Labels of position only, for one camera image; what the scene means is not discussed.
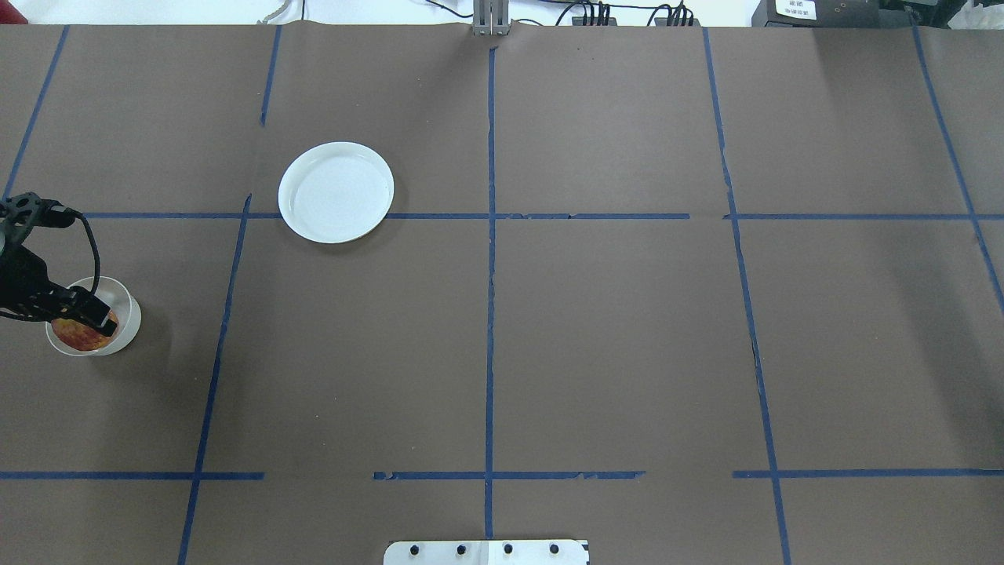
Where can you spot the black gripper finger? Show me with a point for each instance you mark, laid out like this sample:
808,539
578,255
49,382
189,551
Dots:
82,306

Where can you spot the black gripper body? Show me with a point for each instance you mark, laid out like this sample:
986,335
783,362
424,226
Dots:
23,284

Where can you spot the red yellow apple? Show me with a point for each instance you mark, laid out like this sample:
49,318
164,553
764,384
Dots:
80,337

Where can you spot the white bowl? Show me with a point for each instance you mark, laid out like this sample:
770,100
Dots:
128,313

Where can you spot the white round plate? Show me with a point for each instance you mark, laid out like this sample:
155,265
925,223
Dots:
336,192

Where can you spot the white mounting plate with bolts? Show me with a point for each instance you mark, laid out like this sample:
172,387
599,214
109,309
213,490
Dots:
518,551

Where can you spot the aluminium frame post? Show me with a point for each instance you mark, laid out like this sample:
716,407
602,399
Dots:
491,18

